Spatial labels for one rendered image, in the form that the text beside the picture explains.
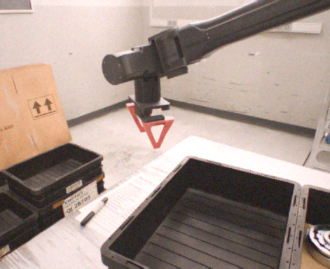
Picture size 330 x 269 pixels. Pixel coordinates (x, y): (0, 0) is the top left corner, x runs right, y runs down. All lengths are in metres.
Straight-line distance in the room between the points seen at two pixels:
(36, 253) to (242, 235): 0.55
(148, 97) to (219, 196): 0.38
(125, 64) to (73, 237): 0.57
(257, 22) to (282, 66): 2.95
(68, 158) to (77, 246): 0.95
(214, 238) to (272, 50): 2.88
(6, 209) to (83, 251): 0.87
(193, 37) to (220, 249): 0.45
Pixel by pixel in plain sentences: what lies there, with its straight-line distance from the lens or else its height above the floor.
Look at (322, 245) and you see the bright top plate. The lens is 0.72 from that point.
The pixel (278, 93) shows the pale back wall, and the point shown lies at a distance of 3.47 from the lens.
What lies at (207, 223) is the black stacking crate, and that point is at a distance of 0.74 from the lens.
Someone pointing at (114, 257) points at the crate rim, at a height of 0.93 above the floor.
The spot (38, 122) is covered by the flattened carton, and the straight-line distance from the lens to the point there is 3.02.
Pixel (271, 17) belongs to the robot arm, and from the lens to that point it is 0.46.
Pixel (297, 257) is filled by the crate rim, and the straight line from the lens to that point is 0.57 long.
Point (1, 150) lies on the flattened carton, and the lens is 2.87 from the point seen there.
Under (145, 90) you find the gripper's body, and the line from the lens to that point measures 0.59.
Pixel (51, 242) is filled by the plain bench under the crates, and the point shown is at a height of 0.70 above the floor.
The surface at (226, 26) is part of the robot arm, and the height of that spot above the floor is 1.29.
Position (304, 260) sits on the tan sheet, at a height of 0.83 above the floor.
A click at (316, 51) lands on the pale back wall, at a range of 3.33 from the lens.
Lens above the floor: 1.32
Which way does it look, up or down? 24 degrees down
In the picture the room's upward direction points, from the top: straight up
